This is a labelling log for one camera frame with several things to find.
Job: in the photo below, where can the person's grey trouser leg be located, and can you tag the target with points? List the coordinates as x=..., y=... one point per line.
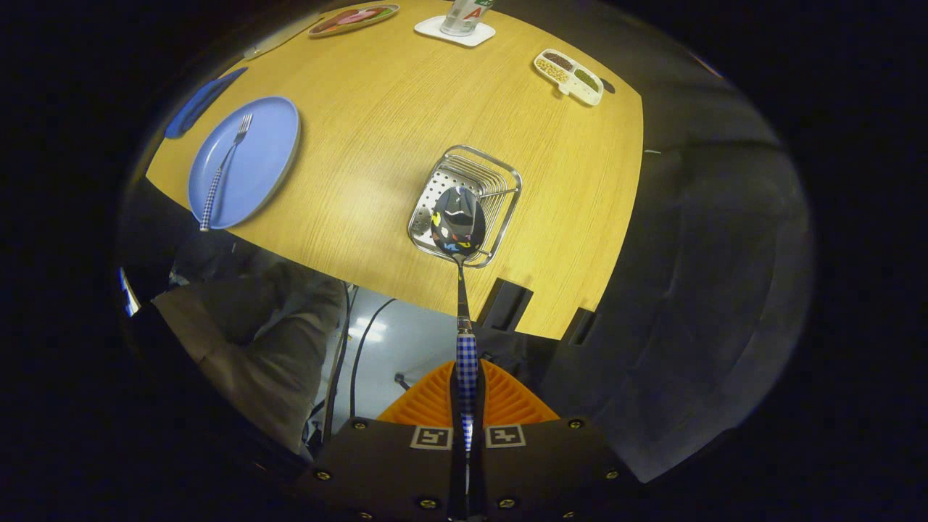
x=254, y=341

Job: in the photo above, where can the black table bracket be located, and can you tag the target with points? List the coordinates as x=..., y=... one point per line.
x=582, y=326
x=504, y=304

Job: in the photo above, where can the pile of green beans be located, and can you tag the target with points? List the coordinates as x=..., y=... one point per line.
x=587, y=80

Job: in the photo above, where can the silver flat panel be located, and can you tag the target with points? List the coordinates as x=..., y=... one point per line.
x=129, y=293

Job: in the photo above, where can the blue cloth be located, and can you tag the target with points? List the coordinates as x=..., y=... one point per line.
x=199, y=105

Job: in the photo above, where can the blue plate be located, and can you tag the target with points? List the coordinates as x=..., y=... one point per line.
x=264, y=159

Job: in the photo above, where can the pink ham slice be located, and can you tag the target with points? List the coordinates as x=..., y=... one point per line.
x=355, y=16

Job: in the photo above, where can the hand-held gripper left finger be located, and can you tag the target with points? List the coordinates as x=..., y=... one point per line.
x=391, y=471

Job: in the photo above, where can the pile of dark red beans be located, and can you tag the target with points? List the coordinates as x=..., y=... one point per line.
x=558, y=61

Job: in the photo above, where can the white drink bottle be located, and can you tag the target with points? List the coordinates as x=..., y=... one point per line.
x=464, y=18

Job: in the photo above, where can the white square coaster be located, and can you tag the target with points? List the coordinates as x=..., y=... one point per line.
x=435, y=29

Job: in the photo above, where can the pile of yellow beans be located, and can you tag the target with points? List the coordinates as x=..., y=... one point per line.
x=552, y=71

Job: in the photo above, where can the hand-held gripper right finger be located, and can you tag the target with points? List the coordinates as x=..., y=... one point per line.
x=544, y=471

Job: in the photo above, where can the black table grommet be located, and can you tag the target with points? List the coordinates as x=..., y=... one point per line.
x=608, y=86

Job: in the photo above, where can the white divided dish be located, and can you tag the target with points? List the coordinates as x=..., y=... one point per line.
x=573, y=85

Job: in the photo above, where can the beige food plate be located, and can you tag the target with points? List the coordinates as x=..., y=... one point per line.
x=322, y=29

